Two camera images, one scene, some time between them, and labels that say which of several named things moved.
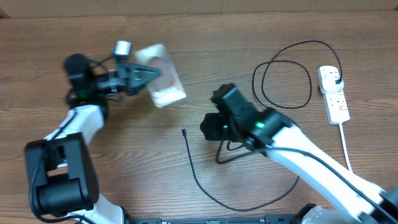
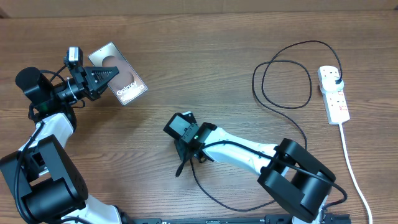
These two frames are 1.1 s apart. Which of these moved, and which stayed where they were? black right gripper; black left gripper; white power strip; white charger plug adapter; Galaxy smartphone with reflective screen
Moved: black right gripper; black left gripper; Galaxy smartphone with reflective screen
Stayed: white charger plug adapter; white power strip
